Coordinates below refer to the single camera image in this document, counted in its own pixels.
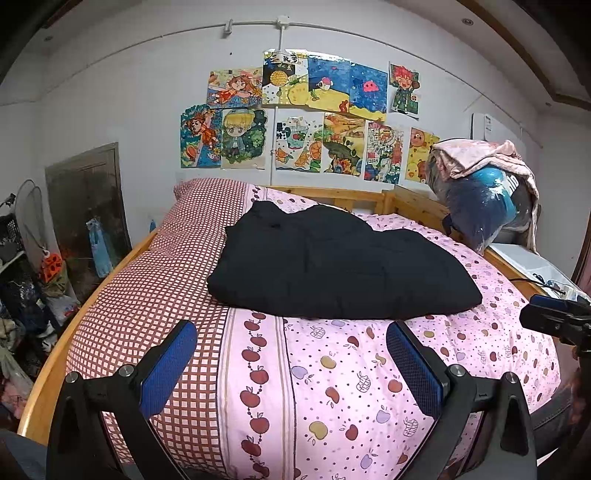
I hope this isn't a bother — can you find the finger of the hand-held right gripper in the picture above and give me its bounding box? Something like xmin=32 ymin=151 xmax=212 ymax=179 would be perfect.
xmin=519 ymin=302 xmax=591 ymax=344
xmin=530 ymin=294 xmax=591 ymax=309

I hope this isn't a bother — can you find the pile of clothes and bags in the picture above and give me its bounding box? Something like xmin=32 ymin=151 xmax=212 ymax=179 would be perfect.
xmin=0 ymin=272 xmax=79 ymax=416

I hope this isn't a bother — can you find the black plastic basket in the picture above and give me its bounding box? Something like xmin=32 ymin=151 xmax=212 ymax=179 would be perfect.
xmin=0 ymin=213 xmax=21 ymax=245

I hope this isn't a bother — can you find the wooden bed frame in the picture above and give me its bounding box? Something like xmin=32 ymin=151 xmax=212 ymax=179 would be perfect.
xmin=17 ymin=185 xmax=546 ymax=446

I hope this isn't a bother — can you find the black padded jacket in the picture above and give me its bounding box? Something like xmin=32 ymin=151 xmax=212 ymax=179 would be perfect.
xmin=206 ymin=202 xmax=483 ymax=320

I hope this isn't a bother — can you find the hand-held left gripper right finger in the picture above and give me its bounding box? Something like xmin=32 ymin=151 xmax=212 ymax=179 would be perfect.
xmin=385 ymin=320 xmax=539 ymax=480

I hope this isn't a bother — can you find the pink apple and checked quilt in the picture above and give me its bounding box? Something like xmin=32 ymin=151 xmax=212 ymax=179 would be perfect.
xmin=67 ymin=178 xmax=561 ymax=480

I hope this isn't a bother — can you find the blue hanging bag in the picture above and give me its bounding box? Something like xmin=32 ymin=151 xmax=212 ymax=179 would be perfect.
xmin=87 ymin=219 xmax=114 ymax=278

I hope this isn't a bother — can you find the white wall cable conduit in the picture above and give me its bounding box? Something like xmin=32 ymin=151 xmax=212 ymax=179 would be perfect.
xmin=224 ymin=16 xmax=289 ymax=185

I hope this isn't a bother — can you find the round wire hoop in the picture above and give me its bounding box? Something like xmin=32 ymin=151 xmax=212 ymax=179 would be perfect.
xmin=13 ymin=179 xmax=49 ymax=252

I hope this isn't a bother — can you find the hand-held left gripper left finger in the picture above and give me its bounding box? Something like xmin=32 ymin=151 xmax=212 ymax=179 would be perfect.
xmin=46 ymin=319 xmax=199 ymax=480

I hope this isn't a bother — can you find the dark metal framed panel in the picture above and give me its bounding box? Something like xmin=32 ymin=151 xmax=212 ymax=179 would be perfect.
xmin=45 ymin=142 xmax=134 ymax=296

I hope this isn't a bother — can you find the orange spotted toy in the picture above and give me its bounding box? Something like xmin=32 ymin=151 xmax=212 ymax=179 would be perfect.
xmin=41 ymin=253 xmax=63 ymax=284

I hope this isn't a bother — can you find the person's left leg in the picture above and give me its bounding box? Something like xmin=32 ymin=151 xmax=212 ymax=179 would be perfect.
xmin=0 ymin=429 xmax=51 ymax=480

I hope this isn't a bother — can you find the group of colourful wall drawings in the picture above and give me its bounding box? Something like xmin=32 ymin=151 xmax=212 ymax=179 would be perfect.
xmin=179 ymin=50 xmax=441 ymax=185

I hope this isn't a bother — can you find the white air conditioner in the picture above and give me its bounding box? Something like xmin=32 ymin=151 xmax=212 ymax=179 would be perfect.
xmin=471 ymin=112 xmax=506 ymax=144

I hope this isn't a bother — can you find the plastic-wrapped bundle of bedding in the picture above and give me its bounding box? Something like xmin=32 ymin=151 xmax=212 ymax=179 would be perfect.
xmin=431 ymin=138 xmax=541 ymax=252

